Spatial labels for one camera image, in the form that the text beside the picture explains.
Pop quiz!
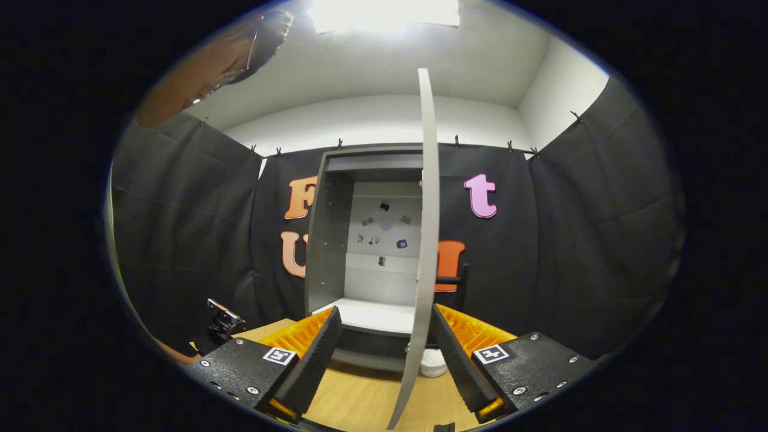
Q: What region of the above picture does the person's head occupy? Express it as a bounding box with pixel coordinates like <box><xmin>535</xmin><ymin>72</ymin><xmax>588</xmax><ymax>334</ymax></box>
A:
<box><xmin>135</xmin><ymin>9</ymin><xmax>295</xmax><ymax>130</ymax></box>

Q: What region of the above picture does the black backdrop cloth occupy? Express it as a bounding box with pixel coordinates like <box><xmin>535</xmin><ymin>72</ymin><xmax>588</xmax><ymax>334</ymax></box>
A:
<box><xmin>108</xmin><ymin>75</ymin><xmax>685</xmax><ymax>361</ymax></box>

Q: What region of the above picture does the ceiling light panel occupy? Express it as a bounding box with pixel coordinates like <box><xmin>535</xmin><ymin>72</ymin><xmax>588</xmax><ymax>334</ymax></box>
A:
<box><xmin>307</xmin><ymin>0</ymin><xmax>461</xmax><ymax>34</ymax></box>

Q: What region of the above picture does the white cabinet shelf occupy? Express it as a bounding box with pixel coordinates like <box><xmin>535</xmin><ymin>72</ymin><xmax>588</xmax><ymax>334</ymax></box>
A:
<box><xmin>312</xmin><ymin>298</ymin><xmax>416</xmax><ymax>335</ymax></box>

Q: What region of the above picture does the grey cabinet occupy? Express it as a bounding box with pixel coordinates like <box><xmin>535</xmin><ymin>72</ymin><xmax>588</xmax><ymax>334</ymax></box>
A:
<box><xmin>304</xmin><ymin>144</ymin><xmax>428</xmax><ymax>373</ymax></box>

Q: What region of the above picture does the white cabinet door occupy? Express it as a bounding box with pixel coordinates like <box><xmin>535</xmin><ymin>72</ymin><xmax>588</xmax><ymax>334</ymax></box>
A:
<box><xmin>387</xmin><ymin>68</ymin><xmax>442</xmax><ymax>431</ymax></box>

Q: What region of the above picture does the black cabinet door handle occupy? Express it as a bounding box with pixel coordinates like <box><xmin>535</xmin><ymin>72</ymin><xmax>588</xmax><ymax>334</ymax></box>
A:
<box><xmin>437</xmin><ymin>263</ymin><xmax>470</xmax><ymax>313</ymax></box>

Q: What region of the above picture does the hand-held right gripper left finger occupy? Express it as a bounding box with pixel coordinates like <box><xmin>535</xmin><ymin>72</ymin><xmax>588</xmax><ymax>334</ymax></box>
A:
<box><xmin>187</xmin><ymin>306</ymin><xmax>344</xmax><ymax>424</ymax></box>

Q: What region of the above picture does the white round container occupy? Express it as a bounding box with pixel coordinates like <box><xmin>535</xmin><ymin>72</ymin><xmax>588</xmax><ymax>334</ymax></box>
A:
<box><xmin>419</xmin><ymin>348</ymin><xmax>448</xmax><ymax>379</ymax></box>

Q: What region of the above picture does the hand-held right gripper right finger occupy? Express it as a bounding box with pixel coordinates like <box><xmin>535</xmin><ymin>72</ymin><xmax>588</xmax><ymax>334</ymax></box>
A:
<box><xmin>429</xmin><ymin>303</ymin><xmax>598</xmax><ymax>424</ymax></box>

